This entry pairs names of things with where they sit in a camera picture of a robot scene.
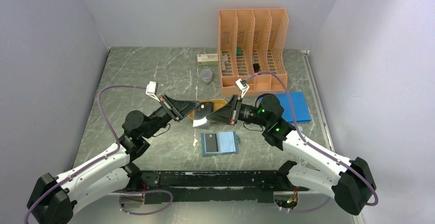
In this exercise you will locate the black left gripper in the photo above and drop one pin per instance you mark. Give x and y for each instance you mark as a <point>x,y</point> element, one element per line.
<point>179,108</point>

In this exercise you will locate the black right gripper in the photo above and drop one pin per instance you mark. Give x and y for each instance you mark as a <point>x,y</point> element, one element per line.
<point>225,114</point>

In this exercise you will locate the yellow oval tray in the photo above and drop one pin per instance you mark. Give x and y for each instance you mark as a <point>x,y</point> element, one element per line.
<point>218,103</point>

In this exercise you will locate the black VIP credit card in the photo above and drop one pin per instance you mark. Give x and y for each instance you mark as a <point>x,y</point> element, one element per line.
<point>200,120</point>

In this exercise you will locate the blue leather card holder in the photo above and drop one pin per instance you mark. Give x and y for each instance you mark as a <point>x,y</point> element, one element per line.
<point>228,143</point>

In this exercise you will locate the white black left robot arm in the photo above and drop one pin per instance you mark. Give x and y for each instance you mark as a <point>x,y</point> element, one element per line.
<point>55,199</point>

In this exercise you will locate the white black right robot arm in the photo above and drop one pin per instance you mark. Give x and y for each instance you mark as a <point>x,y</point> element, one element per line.
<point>349,182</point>

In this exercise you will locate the clear small jar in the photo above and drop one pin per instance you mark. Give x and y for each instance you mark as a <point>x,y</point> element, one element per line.
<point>206,76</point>

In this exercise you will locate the red black item in organizer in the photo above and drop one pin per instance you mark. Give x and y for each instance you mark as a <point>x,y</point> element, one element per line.
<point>256,68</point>

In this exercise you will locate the clear plastic clip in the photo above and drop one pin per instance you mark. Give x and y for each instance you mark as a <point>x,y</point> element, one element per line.
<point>223,60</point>

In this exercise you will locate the white small carton box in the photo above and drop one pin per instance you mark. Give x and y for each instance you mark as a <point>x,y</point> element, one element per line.
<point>207,59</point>

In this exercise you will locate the orange plastic file organizer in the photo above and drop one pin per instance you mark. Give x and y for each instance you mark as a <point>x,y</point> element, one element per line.
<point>261,34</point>

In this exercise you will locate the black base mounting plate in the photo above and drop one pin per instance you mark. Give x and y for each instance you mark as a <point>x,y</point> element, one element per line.
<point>263,186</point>

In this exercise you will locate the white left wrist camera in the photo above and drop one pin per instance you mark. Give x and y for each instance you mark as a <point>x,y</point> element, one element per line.
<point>151,90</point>

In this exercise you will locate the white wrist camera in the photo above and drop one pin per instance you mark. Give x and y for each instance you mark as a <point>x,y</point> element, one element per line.
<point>243,87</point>
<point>151,90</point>

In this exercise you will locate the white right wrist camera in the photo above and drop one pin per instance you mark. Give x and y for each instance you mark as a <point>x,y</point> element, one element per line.
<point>243,87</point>

